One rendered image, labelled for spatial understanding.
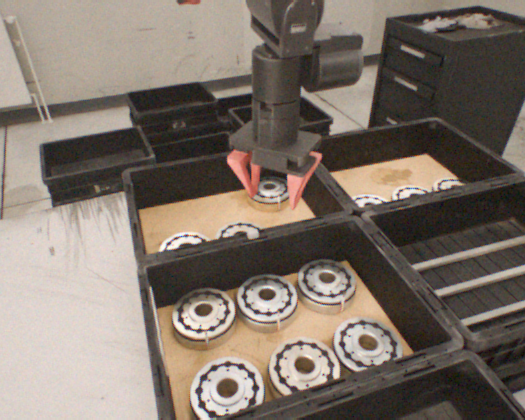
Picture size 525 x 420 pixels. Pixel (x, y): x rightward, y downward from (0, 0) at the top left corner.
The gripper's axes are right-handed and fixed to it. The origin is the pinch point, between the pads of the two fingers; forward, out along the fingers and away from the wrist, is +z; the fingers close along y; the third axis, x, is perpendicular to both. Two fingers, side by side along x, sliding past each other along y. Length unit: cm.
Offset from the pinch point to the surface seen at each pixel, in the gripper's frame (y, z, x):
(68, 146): 121, 50, -58
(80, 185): 99, 53, -42
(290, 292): -2.5, 20.5, -2.3
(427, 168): -16, 23, -60
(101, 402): 21.7, 36.8, 21.8
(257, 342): -1.1, 23.6, 7.2
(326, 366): -12.9, 20.4, 8.2
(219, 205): 23.8, 23.4, -21.5
